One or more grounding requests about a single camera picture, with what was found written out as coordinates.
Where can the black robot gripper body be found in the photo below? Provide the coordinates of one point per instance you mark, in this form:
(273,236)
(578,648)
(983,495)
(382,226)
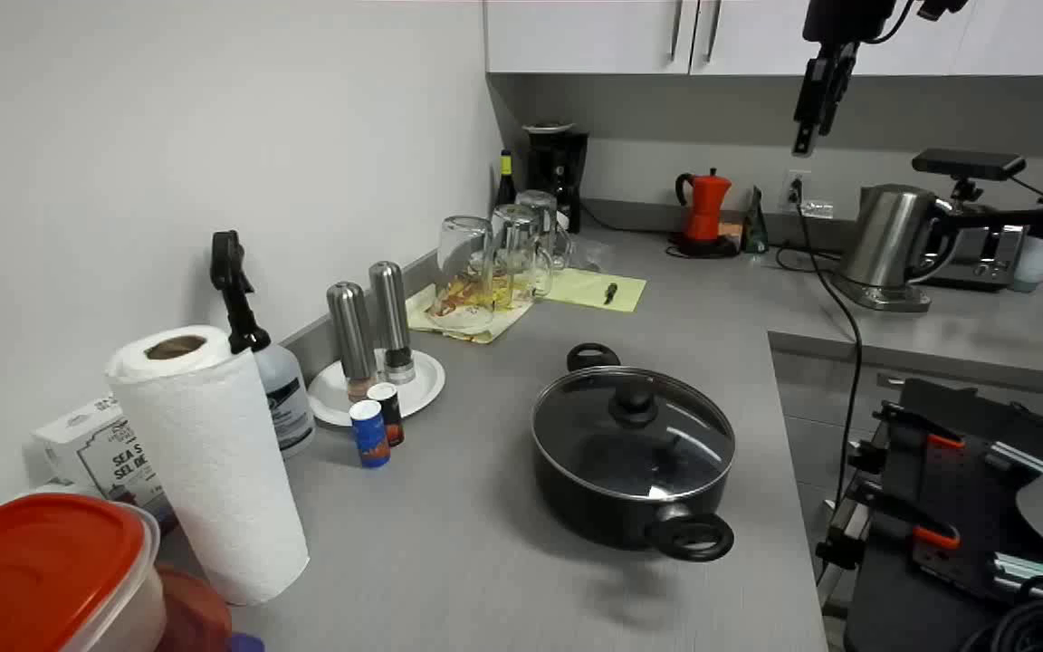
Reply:
(846,15)

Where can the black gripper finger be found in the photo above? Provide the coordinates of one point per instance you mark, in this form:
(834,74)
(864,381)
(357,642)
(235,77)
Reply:
(805,114)
(838,74)

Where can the glass lid with black knob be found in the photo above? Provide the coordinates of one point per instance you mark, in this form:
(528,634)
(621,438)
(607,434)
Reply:
(636,401)

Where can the red moka pot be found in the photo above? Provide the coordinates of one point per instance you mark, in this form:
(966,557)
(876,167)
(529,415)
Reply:
(704,208)

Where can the black cooking pot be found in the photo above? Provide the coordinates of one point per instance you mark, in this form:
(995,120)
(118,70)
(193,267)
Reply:
(601,512)

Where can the plastic container with red lid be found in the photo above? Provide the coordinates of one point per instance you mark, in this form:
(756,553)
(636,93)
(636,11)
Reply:
(27,575)

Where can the small dark glass bottle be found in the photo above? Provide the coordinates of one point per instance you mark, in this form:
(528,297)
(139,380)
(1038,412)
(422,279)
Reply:
(760,226)

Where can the steel electric kettle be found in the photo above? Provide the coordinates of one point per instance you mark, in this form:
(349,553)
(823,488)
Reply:
(889,249)

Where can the white cabinet door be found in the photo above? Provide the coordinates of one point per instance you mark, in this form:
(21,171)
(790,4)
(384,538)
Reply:
(578,35)
(1005,39)

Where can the black coffee machine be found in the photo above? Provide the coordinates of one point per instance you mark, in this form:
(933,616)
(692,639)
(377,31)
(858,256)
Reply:
(551,167)

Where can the black pen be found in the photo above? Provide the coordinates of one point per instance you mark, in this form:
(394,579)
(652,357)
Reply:
(610,293)

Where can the white mug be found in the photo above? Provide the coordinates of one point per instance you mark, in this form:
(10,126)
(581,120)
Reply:
(1038,261)

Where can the upturned clear drinking glass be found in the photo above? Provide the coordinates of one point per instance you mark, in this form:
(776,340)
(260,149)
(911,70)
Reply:
(545,223)
(512,241)
(465,249)

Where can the yellow notepad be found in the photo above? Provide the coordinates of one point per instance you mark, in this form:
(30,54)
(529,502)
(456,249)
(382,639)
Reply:
(581,293)

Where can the dark wine bottle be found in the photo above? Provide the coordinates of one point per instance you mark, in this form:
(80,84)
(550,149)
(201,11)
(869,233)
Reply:
(504,183)

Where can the black clamp with orange trigger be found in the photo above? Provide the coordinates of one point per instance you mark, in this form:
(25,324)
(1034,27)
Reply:
(916,524)
(925,438)

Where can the yellow patterned dish towel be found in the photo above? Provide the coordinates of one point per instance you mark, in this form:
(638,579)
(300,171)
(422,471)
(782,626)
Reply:
(468,316)

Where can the black perforated mounting board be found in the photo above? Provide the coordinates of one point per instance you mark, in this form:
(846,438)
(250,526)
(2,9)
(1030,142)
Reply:
(995,492)

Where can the steel salt grinder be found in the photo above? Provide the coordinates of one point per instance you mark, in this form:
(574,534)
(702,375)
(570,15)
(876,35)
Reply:
(353,340)
(394,316)

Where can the round white plate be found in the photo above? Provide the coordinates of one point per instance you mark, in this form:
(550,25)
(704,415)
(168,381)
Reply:
(422,384)

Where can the blue can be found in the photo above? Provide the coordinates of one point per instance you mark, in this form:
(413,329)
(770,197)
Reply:
(388,407)

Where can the small blue spice jar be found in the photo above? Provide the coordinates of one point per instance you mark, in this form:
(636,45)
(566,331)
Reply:
(371,438)

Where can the spray bottle with black trigger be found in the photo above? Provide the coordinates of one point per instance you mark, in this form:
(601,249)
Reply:
(279,392)

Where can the white paper towel roll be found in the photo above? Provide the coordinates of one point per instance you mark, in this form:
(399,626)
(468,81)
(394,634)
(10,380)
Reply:
(220,471)

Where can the white cardboard salt box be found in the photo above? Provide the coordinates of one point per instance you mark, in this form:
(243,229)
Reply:
(94,454)

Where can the black camera on stand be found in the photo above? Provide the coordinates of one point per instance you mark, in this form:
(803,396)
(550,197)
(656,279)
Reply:
(969,166)

